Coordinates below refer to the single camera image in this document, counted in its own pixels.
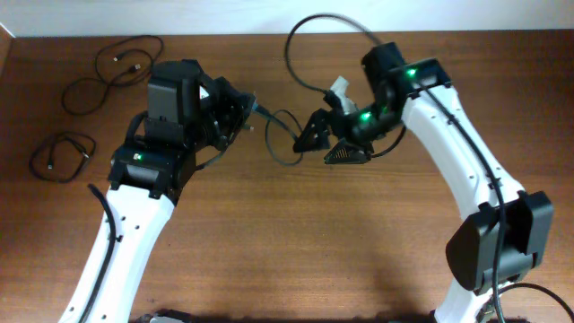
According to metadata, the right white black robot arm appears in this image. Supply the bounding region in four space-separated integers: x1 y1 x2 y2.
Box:
293 42 553 322

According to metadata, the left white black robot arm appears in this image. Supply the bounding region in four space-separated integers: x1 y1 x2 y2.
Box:
60 59 257 322

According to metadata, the thin black audio cable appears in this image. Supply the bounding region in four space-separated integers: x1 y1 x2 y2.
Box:
61 34 165 117

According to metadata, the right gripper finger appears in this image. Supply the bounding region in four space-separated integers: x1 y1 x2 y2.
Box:
292 109 332 153
324 138 372 164

